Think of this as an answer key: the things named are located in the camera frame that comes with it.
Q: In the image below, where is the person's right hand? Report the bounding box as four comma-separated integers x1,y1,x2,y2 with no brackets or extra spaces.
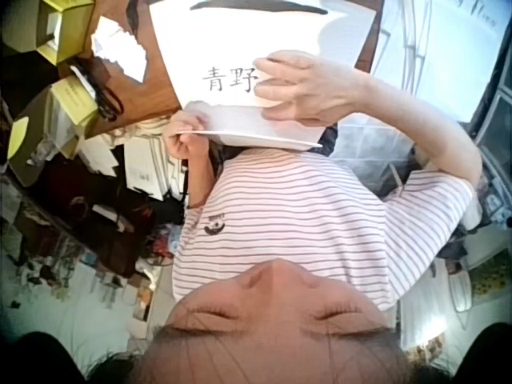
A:
252,50,370,124

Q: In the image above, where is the person's left hand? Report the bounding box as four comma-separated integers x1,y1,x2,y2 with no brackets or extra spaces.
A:
163,110,214,160

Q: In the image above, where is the white calligraphy paper sheet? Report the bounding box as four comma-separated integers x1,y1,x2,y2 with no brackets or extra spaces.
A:
147,0,379,152

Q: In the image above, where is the heap of papers and books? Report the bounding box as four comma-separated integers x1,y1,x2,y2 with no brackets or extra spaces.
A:
78,119,190,202

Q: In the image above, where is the crumpled white paper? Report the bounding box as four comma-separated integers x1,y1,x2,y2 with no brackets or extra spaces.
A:
90,15,150,84

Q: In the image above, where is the yellow-green box with label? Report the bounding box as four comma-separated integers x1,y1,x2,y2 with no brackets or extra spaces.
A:
50,75,101,127

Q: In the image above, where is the heap of dark clutter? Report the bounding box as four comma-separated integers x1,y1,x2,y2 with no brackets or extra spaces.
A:
0,175,179,321

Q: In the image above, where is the open yellow-green carton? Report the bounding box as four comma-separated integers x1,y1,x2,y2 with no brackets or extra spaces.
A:
36,0,98,66

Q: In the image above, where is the yellow patterned bag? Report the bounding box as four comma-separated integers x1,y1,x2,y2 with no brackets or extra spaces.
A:
467,251,512,315

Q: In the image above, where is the black cord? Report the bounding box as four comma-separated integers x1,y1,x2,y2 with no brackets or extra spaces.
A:
70,55,122,122

